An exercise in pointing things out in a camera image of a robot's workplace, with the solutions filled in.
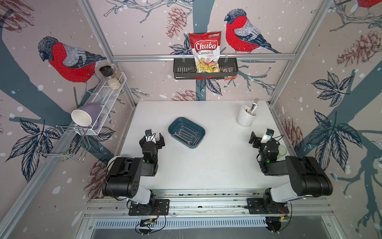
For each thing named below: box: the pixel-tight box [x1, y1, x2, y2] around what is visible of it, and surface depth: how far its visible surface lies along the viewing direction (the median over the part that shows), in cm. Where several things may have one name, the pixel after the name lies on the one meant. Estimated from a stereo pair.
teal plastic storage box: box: [167, 117, 206, 149], surface depth 105 cm
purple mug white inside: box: [71, 103, 102, 127], surface depth 63 cm
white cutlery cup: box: [237, 104, 257, 127], surface depth 103 cm
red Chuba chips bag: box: [188, 30, 222, 74], surface depth 83 cm
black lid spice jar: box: [98, 65, 121, 90], surface depth 83 cm
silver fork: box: [249, 97, 260, 115], surface depth 106 cm
